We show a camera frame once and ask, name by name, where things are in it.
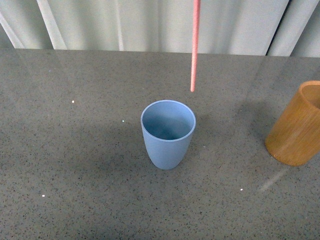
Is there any bamboo chopstick holder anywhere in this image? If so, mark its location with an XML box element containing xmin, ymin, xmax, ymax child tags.
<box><xmin>265</xmin><ymin>80</ymin><xmax>320</xmax><ymax>166</ymax></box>

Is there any blue cup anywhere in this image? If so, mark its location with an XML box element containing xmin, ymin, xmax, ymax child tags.
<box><xmin>140</xmin><ymin>100</ymin><xmax>197</xmax><ymax>170</ymax></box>

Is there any pink chopstick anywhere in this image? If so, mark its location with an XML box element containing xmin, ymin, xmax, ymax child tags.
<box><xmin>190</xmin><ymin>0</ymin><xmax>201</xmax><ymax>92</ymax></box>

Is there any white curtain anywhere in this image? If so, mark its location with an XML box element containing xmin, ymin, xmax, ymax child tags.
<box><xmin>0</xmin><ymin>0</ymin><xmax>320</xmax><ymax>57</ymax></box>

